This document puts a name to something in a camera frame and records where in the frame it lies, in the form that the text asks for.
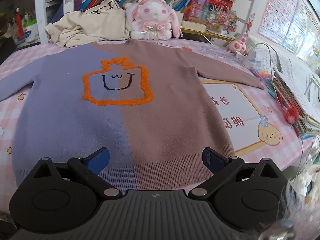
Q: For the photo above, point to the small pink plush toy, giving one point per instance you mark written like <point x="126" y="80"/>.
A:
<point x="238" y="46"/>

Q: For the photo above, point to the red tassel charm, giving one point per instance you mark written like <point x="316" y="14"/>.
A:
<point x="20" y="33"/>

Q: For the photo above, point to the purple and brown sweater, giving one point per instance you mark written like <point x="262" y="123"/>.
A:
<point x="144" y="102"/>

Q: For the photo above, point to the stack of notebooks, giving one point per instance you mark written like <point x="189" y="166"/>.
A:
<point x="308" y="123"/>

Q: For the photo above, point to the white barcode box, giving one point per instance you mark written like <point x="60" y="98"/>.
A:
<point x="68" y="6"/>

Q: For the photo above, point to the red scissors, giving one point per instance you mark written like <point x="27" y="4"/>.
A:
<point x="291" y="114"/>

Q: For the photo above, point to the alphabet wall poster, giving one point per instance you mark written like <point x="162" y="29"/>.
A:
<point x="276" y="19"/>

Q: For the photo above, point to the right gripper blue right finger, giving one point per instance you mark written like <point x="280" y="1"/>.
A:
<point x="216" y="162"/>

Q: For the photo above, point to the white pink plush bunny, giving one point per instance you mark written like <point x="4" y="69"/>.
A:
<point x="152" y="20"/>

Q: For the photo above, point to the colourful bead ornament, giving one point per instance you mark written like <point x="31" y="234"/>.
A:
<point x="221" y="18"/>

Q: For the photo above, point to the cream beige garment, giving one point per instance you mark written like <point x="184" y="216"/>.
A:
<point x="100" y="23"/>

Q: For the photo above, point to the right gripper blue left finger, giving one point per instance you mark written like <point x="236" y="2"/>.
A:
<point x="92" y="164"/>

